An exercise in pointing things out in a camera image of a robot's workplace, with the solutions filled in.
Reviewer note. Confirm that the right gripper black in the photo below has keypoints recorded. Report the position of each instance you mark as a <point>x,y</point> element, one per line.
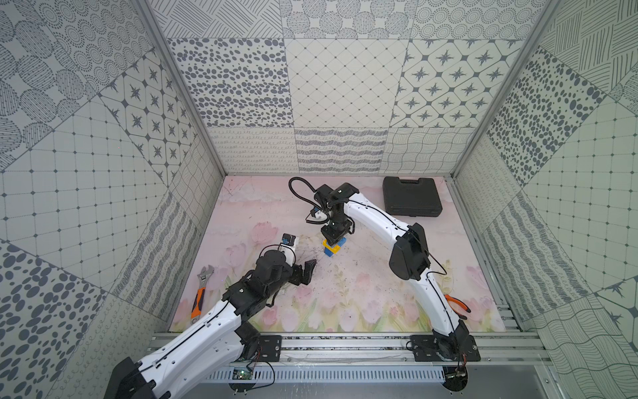
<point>334,237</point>

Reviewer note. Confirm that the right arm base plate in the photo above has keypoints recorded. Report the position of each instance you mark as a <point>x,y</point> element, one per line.
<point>433,348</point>

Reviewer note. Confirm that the orange handled pliers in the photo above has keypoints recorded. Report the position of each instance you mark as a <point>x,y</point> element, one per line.
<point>461,309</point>

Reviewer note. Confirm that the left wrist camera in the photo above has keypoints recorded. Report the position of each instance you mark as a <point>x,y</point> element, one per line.
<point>288,246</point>

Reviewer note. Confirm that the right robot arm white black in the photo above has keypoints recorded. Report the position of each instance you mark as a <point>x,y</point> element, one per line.
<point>344,208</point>

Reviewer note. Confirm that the right controller board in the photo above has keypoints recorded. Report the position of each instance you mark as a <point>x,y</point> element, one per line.
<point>455,378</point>

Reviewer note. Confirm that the light blue long lego brick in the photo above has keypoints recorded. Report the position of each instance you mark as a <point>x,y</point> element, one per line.
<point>339,244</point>

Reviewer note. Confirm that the controller board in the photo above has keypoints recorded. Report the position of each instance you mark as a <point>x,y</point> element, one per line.
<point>242,380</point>
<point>455,378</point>

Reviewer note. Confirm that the orange handled adjustable wrench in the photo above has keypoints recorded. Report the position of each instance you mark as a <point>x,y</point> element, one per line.
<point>203,278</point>

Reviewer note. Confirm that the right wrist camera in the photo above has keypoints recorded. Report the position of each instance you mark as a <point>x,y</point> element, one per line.
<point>324,209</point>

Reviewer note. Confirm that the aluminium mounting rail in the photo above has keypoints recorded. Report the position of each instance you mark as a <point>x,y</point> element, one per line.
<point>506,348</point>

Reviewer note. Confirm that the black plastic tool case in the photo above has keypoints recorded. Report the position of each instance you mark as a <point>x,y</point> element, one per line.
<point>413,198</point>

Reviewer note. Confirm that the yellow long lego brick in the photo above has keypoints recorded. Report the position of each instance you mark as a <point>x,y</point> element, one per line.
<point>328,246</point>

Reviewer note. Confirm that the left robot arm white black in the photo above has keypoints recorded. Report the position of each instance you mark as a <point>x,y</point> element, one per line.
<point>220,337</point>

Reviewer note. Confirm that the left controller board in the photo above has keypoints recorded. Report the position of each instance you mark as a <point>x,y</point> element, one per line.
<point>242,380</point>

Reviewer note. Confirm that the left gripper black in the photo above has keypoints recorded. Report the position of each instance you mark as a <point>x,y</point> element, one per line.
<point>299,272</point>

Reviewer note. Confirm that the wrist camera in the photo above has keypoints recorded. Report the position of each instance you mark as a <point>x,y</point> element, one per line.
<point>288,246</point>
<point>324,209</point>

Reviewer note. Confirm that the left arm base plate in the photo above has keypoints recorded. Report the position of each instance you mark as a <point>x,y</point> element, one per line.
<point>263,348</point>

